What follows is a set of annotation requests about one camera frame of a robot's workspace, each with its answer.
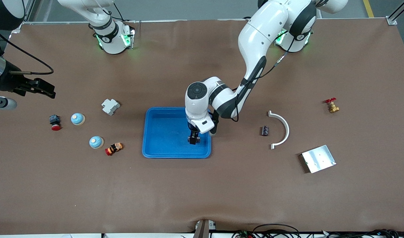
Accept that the orange switch with red cap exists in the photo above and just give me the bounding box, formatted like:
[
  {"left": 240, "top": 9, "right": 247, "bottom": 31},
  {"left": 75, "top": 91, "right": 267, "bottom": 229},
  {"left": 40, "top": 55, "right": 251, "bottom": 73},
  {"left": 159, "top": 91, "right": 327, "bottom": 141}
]
[{"left": 105, "top": 142, "right": 124, "bottom": 156}]

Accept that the grey terminal block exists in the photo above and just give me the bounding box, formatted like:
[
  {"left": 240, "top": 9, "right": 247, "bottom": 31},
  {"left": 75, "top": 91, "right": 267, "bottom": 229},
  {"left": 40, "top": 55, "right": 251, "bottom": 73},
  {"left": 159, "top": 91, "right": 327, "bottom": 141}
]
[{"left": 101, "top": 99, "right": 121, "bottom": 116}]

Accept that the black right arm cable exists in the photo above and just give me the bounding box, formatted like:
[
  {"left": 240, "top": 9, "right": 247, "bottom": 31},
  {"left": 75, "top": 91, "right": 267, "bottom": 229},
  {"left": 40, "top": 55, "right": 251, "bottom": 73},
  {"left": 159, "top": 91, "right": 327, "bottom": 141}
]
[{"left": 0, "top": 30, "right": 54, "bottom": 75}]

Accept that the brass valve red handle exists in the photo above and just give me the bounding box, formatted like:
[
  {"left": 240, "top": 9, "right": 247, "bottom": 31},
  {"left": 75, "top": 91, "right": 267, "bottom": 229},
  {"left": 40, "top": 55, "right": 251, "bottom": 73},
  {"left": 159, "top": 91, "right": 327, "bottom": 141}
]
[{"left": 325, "top": 98, "right": 340, "bottom": 113}]

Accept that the silver metal plate box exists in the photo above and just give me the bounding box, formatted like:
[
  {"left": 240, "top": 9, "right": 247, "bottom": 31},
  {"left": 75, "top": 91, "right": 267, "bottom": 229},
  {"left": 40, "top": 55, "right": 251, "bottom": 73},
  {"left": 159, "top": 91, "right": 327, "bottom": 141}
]
[{"left": 300, "top": 145, "right": 337, "bottom": 174}]

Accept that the brown table cover sheet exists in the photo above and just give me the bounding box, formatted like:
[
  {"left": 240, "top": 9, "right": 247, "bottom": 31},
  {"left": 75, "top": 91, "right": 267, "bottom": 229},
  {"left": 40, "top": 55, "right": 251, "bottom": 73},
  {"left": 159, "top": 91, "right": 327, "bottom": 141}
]
[{"left": 0, "top": 18, "right": 404, "bottom": 236}]

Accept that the blue plastic tray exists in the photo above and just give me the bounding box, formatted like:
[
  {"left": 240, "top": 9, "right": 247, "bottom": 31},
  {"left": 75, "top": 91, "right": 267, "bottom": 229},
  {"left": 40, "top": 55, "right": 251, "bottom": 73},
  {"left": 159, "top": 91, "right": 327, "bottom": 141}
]
[{"left": 142, "top": 107, "right": 211, "bottom": 159}]

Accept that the red mushroom push button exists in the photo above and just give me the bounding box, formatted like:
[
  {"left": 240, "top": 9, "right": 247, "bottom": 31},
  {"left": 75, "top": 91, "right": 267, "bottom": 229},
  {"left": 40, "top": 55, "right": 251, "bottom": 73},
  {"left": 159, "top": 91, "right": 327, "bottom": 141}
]
[{"left": 49, "top": 114, "right": 62, "bottom": 131}]

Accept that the grey metal camera post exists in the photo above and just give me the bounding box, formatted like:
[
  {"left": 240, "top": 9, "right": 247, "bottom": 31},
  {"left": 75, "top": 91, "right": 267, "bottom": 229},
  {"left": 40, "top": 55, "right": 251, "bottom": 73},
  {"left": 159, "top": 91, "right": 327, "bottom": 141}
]
[{"left": 193, "top": 219, "right": 217, "bottom": 238}]

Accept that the light blue call bell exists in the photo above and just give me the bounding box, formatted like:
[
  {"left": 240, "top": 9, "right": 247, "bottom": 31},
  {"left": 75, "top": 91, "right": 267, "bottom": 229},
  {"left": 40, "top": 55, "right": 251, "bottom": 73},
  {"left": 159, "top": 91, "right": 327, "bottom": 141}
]
[
  {"left": 89, "top": 136, "right": 104, "bottom": 149},
  {"left": 71, "top": 113, "right": 86, "bottom": 126}
]

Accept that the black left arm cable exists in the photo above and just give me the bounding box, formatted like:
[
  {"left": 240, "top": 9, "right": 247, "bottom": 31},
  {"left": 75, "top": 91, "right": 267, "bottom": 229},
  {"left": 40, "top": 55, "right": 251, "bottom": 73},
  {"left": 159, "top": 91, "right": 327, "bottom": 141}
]
[{"left": 230, "top": 40, "right": 296, "bottom": 123}]

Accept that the black cable bundle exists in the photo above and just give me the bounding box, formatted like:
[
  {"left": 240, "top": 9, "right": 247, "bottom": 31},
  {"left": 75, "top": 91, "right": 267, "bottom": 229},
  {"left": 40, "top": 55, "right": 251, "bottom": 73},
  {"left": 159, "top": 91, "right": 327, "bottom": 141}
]
[{"left": 232, "top": 223, "right": 404, "bottom": 238}]

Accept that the white curved plastic bracket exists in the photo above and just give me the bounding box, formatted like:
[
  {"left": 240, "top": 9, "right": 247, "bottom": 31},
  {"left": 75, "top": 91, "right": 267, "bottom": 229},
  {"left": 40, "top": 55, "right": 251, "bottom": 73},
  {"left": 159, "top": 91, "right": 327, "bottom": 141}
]
[{"left": 268, "top": 110, "right": 290, "bottom": 150}]

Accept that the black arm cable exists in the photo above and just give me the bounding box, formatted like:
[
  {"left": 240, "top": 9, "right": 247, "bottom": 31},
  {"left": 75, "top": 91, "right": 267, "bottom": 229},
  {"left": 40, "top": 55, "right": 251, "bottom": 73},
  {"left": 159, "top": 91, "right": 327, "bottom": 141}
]
[
  {"left": 0, "top": 30, "right": 54, "bottom": 75},
  {"left": 230, "top": 40, "right": 296, "bottom": 123}
]

